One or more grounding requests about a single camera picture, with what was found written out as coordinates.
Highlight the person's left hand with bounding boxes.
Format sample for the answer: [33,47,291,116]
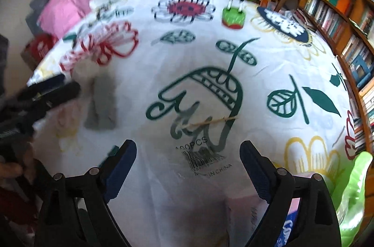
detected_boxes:
[0,143,36,184]

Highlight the wooden bookshelf with books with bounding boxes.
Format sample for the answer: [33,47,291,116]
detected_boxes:
[298,0,373,151]

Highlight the grey cloth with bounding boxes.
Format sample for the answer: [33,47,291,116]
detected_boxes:
[84,72,117,131]

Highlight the floral white tablecloth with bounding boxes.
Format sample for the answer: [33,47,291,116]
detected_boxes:
[30,0,356,246]

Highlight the green leaf-shaped bowl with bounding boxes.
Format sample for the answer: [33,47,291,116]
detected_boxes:
[322,150,373,246]

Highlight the red cardboard box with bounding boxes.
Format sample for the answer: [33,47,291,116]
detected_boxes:
[20,33,58,70]

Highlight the bag of cotton swabs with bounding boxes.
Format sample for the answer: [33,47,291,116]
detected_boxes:
[128,115,293,247]

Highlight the blue tissue pack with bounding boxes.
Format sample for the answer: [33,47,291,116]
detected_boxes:
[227,196,302,247]

